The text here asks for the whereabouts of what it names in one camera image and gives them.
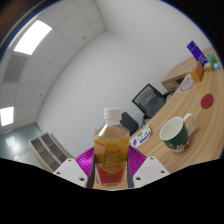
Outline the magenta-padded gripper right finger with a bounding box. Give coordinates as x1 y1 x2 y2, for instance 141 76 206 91
125 145 171 189

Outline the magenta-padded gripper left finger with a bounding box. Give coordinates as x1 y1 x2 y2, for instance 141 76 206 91
53 148 97 189

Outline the orange drink bottle white cap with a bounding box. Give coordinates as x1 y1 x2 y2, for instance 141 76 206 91
93 106 131 190

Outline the wooden shelf unit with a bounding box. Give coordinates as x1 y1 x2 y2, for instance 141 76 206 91
27 132 73 174

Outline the white leaflet green blue print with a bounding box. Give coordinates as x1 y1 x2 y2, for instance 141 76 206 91
129 124 152 148

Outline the green mug white inside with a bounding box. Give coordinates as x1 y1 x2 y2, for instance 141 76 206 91
158 112 196 154

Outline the black mesh office chair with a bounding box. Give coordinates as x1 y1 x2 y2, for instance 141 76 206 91
131 83 171 125

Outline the flat round red coaster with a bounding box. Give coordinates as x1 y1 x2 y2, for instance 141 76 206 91
200 93 215 110

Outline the white paper sheet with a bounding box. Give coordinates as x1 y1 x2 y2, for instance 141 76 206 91
179 72 195 94

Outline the wooden side desk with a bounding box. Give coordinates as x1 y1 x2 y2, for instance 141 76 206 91
161 46 214 93

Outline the orange box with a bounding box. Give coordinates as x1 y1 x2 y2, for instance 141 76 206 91
189 60 205 83

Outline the ceiling air vent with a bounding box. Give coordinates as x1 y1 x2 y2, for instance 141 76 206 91
3 54 28 83

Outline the small tan box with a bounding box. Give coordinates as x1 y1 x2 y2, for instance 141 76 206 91
203 61 214 72

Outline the purple pouch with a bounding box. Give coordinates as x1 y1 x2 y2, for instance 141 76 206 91
186 40 208 68

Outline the large square ceiling light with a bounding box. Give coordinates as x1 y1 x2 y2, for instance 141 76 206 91
13 19 53 56

